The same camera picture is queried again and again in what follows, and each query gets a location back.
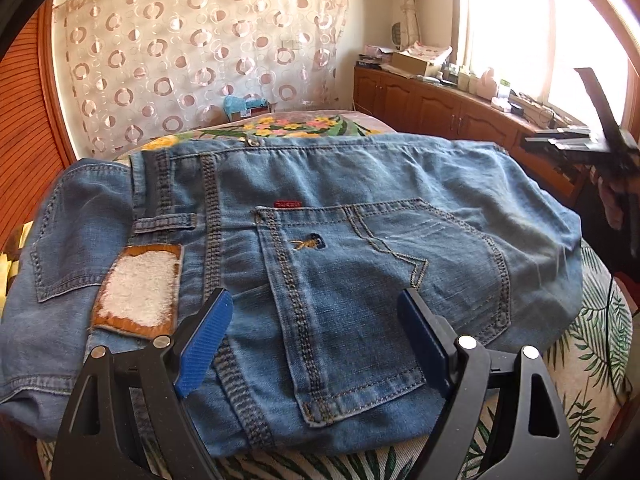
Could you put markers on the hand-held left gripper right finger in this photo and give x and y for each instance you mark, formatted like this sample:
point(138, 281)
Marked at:
point(422, 340)

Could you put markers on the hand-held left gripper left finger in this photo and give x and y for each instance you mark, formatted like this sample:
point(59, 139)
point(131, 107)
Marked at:
point(205, 345)

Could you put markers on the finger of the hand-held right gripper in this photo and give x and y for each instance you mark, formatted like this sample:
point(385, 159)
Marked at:
point(597, 100)
point(555, 142)

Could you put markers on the blue denim pants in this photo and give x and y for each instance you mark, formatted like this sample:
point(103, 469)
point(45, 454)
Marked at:
point(325, 210)

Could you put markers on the white container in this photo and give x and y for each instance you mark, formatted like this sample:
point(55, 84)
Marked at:
point(484, 82)

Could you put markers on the window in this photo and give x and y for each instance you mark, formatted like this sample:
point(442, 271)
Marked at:
point(510, 20)

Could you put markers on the wooden cabinet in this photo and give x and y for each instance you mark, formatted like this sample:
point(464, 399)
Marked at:
point(425, 105)

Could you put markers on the floral printed blanket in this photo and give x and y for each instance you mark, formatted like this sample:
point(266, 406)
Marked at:
point(575, 360)

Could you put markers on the pink patterned paper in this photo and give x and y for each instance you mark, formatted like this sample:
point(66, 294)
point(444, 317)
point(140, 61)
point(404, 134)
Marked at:
point(427, 51)

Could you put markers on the brown cardboard box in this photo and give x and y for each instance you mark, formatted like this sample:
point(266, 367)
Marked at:
point(411, 62)

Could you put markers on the beige window curtain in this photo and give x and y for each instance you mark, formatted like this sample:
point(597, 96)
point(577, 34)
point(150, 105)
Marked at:
point(406, 5)

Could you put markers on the light blue plastic bag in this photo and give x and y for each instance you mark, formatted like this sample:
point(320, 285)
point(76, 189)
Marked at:
point(237, 106)

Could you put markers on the small cardboard box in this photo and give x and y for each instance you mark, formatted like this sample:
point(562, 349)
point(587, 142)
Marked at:
point(261, 107)

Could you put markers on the wooden slatted wardrobe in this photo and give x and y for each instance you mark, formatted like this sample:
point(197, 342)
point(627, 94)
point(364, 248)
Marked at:
point(30, 110)

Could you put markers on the sheer circle pattern curtain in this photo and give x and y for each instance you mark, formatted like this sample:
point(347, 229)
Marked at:
point(200, 35)

